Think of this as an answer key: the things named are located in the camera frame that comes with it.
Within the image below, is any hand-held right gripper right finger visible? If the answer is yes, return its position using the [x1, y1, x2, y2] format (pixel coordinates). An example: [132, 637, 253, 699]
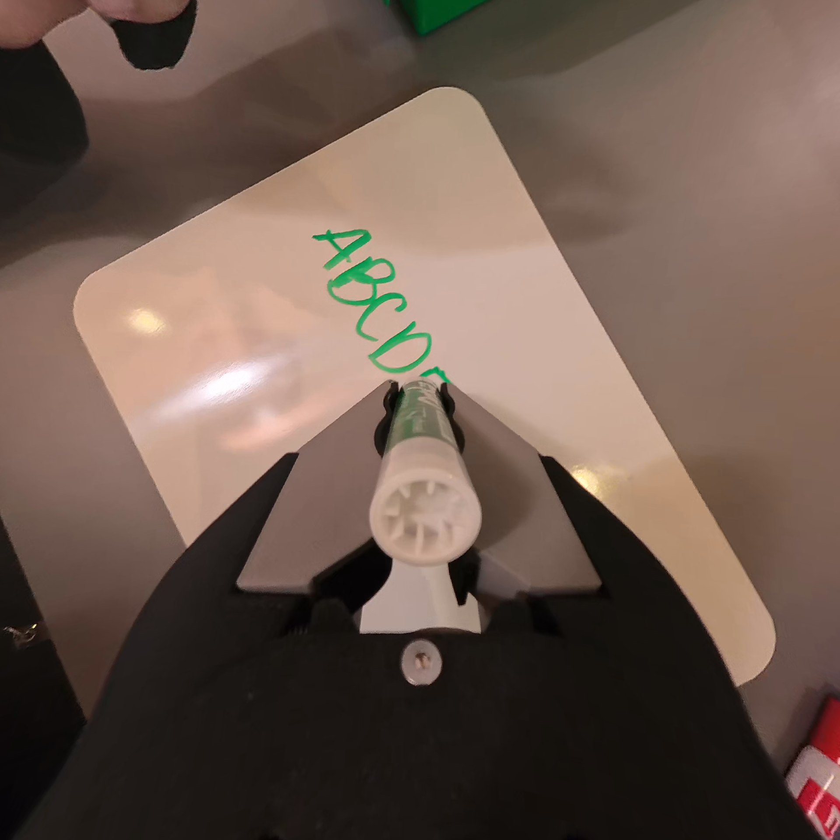
[436, 381, 602, 608]

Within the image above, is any person's left hand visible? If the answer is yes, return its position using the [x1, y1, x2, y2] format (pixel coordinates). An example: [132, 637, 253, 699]
[0, 0, 193, 49]

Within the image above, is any white whiteboard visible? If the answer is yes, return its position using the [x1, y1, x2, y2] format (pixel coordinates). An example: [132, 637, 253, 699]
[72, 87, 777, 689]

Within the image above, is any green plastic bin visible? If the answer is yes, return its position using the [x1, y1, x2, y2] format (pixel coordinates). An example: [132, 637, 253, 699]
[384, 0, 493, 37]

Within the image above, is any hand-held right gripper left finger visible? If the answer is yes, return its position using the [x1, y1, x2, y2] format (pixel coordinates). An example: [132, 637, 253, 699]
[236, 379, 401, 614]

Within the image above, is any green dry-erase marker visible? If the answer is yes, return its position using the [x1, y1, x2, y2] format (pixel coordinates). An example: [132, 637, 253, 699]
[369, 377, 483, 567]

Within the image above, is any red dry-erase marker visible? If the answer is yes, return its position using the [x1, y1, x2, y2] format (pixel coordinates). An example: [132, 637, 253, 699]
[784, 696, 840, 840]

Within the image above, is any person's left forearm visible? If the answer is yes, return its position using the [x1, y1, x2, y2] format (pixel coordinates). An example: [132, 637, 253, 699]
[0, 41, 90, 168]

